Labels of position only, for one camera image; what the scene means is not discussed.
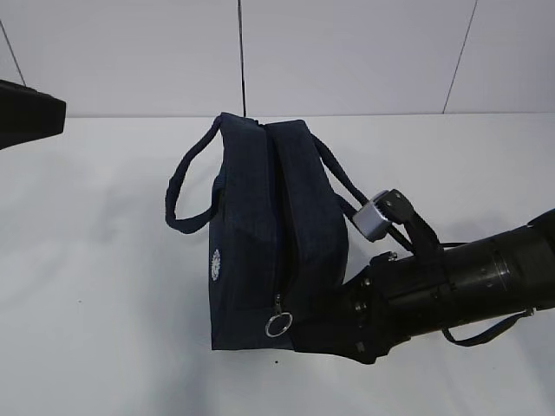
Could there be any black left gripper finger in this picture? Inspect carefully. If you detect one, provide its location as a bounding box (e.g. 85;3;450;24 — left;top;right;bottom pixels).
0;80;66;150

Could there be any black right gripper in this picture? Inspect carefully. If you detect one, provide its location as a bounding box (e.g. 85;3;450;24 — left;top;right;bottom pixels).
291;242;538;364

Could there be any navy blue lunch bag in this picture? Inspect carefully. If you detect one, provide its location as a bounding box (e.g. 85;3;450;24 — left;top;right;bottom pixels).
165;113;372;351

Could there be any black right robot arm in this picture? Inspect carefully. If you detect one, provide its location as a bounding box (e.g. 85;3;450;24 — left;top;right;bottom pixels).
291;211;554;364

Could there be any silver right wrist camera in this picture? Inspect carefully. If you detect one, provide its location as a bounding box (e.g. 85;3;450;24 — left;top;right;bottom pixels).
351;188;446;261

